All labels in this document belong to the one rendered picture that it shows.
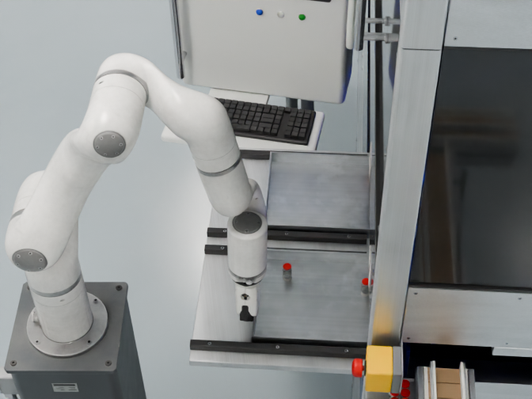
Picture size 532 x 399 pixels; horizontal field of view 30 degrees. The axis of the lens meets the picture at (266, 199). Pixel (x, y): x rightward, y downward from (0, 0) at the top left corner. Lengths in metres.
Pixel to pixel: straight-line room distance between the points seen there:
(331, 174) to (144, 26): 2.15
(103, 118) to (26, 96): 2.59
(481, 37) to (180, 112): 0.57
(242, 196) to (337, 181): 0.71
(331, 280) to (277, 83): 0.77
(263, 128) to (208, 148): 1.01
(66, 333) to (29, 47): 2.45
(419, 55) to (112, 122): 0.55
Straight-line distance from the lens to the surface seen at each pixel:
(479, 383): 2.29
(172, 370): 3.33
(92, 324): 2.38
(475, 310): 2.07
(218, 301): 2.37
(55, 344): 2.37
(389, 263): 1.94
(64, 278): 2.19
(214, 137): 1.83
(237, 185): 1.93
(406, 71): 1.60
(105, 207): 3.82
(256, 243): 2.05
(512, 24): 1.56
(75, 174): 1.93
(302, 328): 2.32
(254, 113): 2.90
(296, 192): 2.59
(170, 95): 1.82
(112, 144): 1.77
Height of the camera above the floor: 2.77
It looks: 47 degrees down
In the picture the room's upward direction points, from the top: 1 degrees counter-clockwise
